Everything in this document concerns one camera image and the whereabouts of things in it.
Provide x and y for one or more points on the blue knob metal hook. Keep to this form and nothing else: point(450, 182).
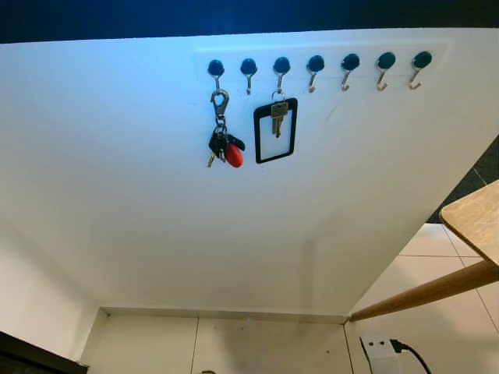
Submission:
point(422, 59)
point(386, 60)
point(350, 61)
point(249, 66)
point(316, 63)
point(216, 68)
point(281, 65)

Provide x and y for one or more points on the black floor rug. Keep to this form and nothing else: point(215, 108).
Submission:
point(479, 175)

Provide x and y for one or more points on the light wooden table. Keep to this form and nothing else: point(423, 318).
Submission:
point(475, 218)

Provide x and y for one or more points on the silver key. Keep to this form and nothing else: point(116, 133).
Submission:
point(278, 111)

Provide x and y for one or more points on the key bunch with red fob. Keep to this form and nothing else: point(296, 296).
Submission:
point(234, 154)

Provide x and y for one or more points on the black frame badge holder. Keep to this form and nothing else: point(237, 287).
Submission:
point(259, 136)

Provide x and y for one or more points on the white hook rail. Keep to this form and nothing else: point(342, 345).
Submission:
point(234, 50)

